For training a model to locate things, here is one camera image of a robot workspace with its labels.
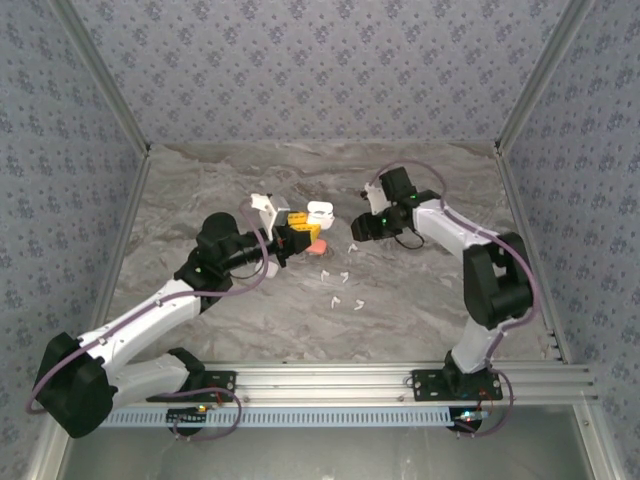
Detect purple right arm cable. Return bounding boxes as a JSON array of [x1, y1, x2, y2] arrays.
[[370, 159, 542, 374]]

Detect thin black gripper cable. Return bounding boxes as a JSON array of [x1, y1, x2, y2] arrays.
[[394, 227, 426, 251], [219, 259, 269, 282]]

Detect slotted grey cable duct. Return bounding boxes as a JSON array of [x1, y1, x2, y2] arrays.
[[99, 405, 466, 429]]

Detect aluminium mounting rail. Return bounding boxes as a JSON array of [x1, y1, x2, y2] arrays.
[[144, 360, 600, 407]]

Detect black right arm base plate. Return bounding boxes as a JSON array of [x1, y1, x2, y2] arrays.
[[410, 368, 504, 402]]

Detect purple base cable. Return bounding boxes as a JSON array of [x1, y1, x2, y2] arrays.
[[172, 387, 244, 444], [452, 372, 516, 439]]

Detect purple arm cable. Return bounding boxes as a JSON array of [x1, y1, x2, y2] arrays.
[[370, 159, 542, 374], [24, 198, 281, 416]]

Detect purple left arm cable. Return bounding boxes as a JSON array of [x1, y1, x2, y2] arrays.
[[24, 198, 281, 416]]

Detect small controller board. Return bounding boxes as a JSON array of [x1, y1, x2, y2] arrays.
[[452, 407, 489, 431], [167, 405, 209, 426]]

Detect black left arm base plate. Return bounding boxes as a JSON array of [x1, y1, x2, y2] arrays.
[[144, 369, 239, 404]]

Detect grey metal panel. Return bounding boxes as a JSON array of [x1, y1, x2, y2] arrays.
[[49, 414, 601, 480]]

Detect aluminium frame post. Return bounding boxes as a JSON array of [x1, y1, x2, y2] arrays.
[[48, 0, 153, 156], [493, 0, 599, 154]]

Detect aluminium table side rail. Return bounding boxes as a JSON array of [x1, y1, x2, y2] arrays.
[[493, 144, 574, 365], [24, 147, 152, 480]]

